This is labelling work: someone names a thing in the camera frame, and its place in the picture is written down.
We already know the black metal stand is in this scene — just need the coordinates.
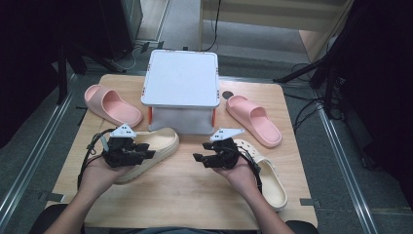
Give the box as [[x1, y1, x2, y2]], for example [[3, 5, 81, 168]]
[[56, 40, 129, 105], [272, 57, 345, 120]]

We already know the person's left leg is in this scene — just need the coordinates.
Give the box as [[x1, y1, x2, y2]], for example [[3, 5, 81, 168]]
[[28, 203, 86, 234]]

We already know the bundle of black floor cables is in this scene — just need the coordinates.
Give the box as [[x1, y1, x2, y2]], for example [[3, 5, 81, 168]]
[[282, 62, 327, 135]]

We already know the right hand-held gripper cable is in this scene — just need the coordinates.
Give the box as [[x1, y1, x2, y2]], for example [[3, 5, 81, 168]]
[[236, 145, 264, 195]]

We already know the pink slipper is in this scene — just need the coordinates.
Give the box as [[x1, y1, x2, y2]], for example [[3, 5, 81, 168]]
[[84, 84, 144, 129], [225, 95, 283, 149]]

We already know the white floor cable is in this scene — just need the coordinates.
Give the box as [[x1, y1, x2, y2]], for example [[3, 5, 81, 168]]
[[111, 45, 144, 71]]

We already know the black floor cable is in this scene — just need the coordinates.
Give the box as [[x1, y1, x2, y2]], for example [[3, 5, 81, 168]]
[[200, 0, 223, 53]]

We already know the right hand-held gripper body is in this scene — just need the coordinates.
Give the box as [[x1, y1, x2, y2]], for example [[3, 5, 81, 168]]
[[209, 127, 245, 171]]

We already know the light wooden furniture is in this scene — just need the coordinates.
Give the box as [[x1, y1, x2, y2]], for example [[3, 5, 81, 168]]
[[198, 0, 356, 63]]

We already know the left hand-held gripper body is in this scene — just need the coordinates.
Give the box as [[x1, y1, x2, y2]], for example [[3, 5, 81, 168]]
[[101, 122, 146, 169]]

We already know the grey tape strip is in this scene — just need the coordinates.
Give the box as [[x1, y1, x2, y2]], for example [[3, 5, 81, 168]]
[[38, 191, 66, 203], [298, 197, 323, 210]]

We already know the beige clog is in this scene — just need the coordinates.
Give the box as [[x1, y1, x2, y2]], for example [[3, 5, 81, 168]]
[[233, 138, 289, 213], [113, 127, 180, 185]]

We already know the person's left hand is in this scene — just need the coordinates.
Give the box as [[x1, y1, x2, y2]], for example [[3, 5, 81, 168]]
[[78, 155, 138, 197]]

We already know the person's leg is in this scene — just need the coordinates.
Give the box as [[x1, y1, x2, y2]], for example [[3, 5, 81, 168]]
[[28, 203, 86, 234], [284, 219, 321, 234]]

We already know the person's right leg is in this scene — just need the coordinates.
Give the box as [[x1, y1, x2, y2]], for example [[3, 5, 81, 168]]
[[284, 219, 321, 234]]

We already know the white shoe rack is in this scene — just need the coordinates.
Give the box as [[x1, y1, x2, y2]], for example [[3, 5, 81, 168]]
[[139, 49, 221, 137]]

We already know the person's right hand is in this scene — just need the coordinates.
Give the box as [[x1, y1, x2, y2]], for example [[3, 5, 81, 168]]
[[212, 156, 261, 197]]

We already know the dark cabinet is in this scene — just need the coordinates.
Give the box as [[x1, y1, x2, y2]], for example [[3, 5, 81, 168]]
[[96, 0, 144, 60]]

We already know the metal floor rail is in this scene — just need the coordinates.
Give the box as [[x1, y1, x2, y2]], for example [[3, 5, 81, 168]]
[[315, 102, 380, 234], [0, 73, 78, 223]]

